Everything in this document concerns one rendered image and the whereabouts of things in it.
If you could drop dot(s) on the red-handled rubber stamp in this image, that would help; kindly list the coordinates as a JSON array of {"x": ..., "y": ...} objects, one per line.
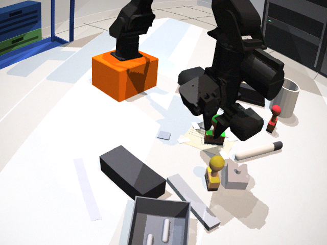
[{"x": 276, "y": 110}]

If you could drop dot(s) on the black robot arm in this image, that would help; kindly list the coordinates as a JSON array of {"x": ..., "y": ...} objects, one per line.
[{"x": 233, "y": 55}]

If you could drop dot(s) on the white flat strip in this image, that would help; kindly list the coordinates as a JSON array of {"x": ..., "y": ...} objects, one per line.
[{"x": 86, "y": 190}]

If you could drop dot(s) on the rubber stamp with yellow knob handle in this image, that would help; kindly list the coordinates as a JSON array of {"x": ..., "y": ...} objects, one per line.
[{"x": 211, "y": 174}]

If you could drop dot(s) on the pale grey flat bar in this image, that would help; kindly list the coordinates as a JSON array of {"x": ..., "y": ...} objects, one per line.
[{"x": 198, "y": 208}]

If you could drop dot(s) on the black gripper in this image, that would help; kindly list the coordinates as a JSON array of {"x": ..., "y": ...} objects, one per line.
[{"x": 243, "y": 123}]

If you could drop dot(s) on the grey mug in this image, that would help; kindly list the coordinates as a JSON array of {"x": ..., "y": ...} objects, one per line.
[{"x": 286, "y": 98}]

